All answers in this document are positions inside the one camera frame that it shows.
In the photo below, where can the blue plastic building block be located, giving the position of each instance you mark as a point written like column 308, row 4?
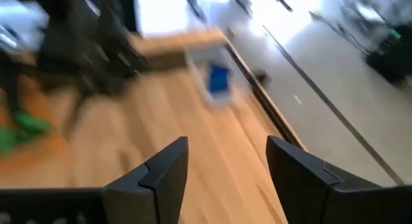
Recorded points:
column 219, row 79

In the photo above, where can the clear plastic bin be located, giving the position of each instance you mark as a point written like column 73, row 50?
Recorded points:
column 196, row 66

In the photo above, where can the black equipment cart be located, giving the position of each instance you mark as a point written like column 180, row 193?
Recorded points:
column 392, row 63

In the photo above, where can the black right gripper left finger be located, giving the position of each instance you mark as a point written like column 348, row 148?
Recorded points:
column 161, row 185

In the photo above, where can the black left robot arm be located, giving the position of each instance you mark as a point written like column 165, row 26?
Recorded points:
column 80, row 40

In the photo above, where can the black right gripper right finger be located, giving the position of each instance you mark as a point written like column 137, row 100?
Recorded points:
column 299, row 185

